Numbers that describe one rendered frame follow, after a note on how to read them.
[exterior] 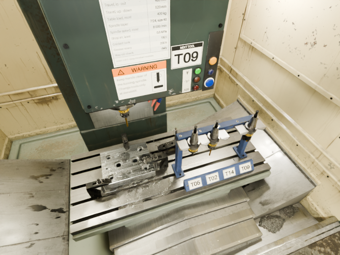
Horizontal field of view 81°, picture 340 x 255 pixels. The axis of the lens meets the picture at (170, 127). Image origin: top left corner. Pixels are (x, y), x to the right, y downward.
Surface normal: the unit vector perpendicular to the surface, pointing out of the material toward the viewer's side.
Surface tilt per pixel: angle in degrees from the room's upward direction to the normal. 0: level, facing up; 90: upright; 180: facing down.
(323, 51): 90
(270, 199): 24
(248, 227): 8
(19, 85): 90
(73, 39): 90
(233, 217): 8
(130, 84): 90
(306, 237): 0
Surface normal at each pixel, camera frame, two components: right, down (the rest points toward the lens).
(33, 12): 0.32, 0.68
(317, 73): -0.95, 0.23
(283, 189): -0.39, -0.54
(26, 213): 0.37, -0.73
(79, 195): 0.00, -0.70
